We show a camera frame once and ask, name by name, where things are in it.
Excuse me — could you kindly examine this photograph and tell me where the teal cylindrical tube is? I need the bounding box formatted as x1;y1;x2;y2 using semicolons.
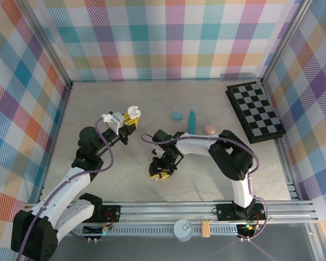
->
188;109;197;135

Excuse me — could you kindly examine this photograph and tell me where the silver tin can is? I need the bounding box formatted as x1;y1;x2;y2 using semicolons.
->
173;219;194;241

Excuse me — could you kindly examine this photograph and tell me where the left black controller board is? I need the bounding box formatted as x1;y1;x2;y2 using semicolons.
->
83;224;115;243

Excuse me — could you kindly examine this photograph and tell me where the black controller board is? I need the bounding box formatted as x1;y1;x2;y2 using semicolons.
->
83;224;115;243
237;223;259;242

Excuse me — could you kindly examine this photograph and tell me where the right black controller board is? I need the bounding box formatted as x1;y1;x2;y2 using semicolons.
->
237;223;259;242

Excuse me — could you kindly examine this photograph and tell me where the black grey chessboard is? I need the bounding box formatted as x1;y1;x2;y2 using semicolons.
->
225;81;286;145

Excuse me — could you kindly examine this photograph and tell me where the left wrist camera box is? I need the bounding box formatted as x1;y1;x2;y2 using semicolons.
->
102;110;126;136

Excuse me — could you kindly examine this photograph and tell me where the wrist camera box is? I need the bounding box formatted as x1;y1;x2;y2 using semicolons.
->
102;110;126;136
153;145;166;159

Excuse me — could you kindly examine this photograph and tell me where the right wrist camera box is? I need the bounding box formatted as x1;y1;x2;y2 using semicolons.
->
153;145;166;159

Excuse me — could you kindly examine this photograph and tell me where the aluminium mounting rail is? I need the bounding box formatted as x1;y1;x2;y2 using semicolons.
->
24;200;319;226

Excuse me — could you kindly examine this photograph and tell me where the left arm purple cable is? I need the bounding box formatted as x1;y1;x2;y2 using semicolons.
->
13;116;115;261

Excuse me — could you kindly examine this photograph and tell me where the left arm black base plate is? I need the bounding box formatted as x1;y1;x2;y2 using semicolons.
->
97;205;121;223

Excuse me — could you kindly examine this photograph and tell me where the slotted grey cable duct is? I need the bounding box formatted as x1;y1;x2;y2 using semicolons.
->
70;227;242;238

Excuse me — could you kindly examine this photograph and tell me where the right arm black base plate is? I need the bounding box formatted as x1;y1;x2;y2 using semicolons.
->
216;202;267;221

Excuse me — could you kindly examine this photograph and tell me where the aluminium frame post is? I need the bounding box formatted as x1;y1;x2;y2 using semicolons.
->
21;0;73;90
260;0;316;86

